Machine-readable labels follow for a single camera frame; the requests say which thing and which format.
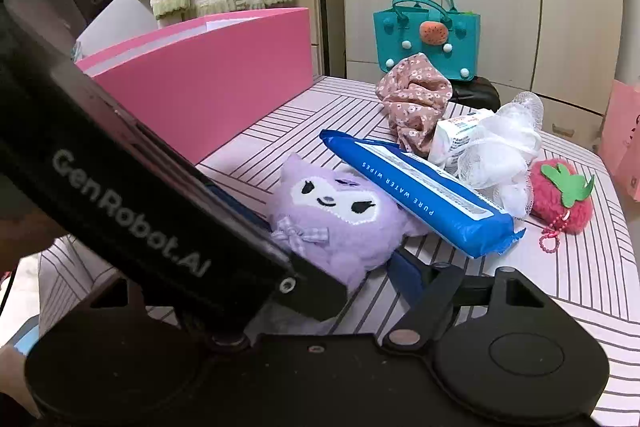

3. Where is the purple Kuromi plush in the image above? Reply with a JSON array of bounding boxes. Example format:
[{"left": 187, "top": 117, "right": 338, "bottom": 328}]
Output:
[{"left": 267, "top": 153, "right": 430, "bottom": 293}]

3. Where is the blue wet wipes pack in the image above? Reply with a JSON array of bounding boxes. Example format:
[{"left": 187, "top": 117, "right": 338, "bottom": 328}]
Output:
[{"left": 320, "top": 129, "right": 525, "bottom": 259}]

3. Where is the white mesh bath sponge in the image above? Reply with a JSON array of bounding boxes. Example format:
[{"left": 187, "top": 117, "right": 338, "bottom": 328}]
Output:
[{"left": 457, "top": 91, "right": 544, "bottom": 219}]

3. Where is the white tissue pack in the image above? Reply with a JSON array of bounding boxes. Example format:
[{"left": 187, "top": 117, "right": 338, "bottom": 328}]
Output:
[{"left": 427, "top": 109, "right": 495, "bottom": 173}]

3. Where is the red strawberry plush keychain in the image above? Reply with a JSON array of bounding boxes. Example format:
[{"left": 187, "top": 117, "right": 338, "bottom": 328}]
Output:
[{"left": 530, "top": 159, "right": 596, "bottom": 254}]

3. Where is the pink floral cloth pouch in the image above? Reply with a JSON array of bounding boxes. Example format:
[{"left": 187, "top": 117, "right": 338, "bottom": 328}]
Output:
[{"left": 375, "top": 52, "right": 452, "bottom": 157}]

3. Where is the pink storage box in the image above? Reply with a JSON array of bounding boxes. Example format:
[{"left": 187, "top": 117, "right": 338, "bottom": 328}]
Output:
[{"left": 77, "top": 8, "right": 312, "bottom": 164}]

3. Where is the black suitcase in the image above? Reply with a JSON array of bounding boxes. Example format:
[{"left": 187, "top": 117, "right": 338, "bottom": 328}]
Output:
[{"left": 450, "top": 76, "right": 501, "bottom": 112}]

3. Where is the pink paper bag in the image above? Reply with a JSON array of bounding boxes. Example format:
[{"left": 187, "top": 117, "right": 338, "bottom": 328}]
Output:
[{"left": 599, "top": 80, "right": 640, "bottom": 202}]

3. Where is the teal felt tote bag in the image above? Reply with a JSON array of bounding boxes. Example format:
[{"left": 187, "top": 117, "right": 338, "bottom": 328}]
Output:
[{"left": 373, "top": 0, "right": 480, "bottom": 82}]

